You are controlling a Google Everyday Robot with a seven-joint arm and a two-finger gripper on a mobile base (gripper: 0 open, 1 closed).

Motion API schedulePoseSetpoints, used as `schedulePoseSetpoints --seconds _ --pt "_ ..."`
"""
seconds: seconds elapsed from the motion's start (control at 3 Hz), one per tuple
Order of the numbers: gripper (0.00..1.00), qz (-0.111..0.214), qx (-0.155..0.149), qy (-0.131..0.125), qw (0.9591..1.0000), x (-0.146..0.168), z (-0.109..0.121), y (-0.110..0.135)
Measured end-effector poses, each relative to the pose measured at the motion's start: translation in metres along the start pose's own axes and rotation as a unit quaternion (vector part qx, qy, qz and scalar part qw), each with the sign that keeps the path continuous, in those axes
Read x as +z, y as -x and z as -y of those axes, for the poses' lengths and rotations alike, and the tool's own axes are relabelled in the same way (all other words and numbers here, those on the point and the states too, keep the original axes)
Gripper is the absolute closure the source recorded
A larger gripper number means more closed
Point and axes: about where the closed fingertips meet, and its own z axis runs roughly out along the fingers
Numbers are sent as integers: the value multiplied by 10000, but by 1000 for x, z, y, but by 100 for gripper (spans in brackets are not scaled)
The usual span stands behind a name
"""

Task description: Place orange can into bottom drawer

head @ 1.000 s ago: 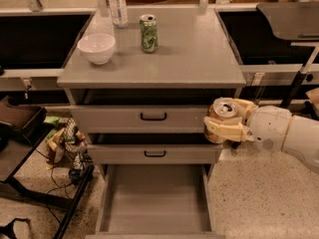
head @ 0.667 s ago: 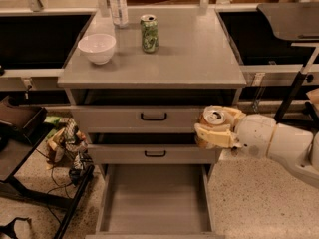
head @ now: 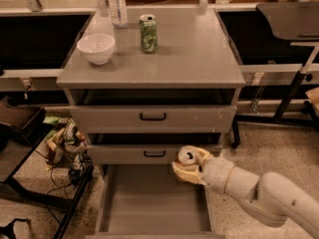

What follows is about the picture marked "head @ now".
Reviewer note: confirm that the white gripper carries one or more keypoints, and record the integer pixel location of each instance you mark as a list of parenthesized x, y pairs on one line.
[(216, 172)]

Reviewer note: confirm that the orange soda can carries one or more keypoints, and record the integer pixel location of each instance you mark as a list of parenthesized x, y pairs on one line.
[(188, 156)]

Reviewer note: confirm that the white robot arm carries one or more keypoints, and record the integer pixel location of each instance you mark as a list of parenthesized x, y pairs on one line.
[(270, 198)]

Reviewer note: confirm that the grey middle drawer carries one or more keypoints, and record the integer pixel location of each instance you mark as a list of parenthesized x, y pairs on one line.
[(133, 154)]

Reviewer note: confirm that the grey drawer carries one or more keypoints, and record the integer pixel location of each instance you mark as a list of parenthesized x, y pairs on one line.
[(153, 119), (133, 154), (149, 202)]

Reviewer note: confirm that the grey top drawer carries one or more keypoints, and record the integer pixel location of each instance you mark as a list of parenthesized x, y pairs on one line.
[(153, 119)]

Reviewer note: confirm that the grey bottom drawer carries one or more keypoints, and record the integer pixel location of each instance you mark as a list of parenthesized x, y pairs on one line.
[(149, 202)]

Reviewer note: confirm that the grey drawer cabinet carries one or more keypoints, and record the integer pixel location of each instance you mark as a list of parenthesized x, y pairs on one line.
[(193, 66)]

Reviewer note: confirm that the green soda can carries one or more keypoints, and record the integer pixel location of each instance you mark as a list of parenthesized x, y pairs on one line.
[(149, 33)]

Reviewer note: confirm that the pile of snack bags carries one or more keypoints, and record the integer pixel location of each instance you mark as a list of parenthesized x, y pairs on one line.
[(64, 140)]

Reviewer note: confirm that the white ceramic bowl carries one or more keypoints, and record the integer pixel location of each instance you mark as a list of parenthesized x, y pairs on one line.
[(97, 48)]

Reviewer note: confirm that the black side table left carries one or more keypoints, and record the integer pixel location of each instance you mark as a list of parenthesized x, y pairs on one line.
[(22, 129)]

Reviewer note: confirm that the clear plastic water bottle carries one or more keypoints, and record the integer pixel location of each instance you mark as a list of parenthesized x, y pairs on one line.
[(119, 15)]

